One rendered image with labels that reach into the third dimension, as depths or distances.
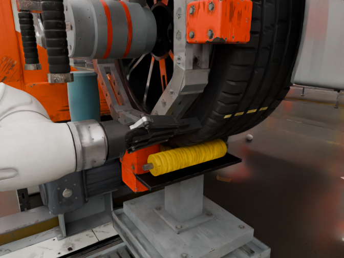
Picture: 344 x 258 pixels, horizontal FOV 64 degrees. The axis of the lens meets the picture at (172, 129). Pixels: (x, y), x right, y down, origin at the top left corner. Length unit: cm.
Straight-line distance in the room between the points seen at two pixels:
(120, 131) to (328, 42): 38
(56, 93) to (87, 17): 54
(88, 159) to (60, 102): 69
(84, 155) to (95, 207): 85
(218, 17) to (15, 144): 36
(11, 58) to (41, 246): 71
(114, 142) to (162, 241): 49
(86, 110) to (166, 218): 46
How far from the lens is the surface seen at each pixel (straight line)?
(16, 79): 113
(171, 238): 94
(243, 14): 50
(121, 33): 69
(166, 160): 72
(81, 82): 81
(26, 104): 59
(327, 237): 147
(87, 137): 49
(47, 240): 126
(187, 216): 99
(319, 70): 53
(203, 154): 78
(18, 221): 133
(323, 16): 54
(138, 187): 82
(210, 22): 48
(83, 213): 131
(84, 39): 67
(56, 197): 105
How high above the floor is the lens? 81
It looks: 17 degrees down
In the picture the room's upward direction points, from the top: straight up
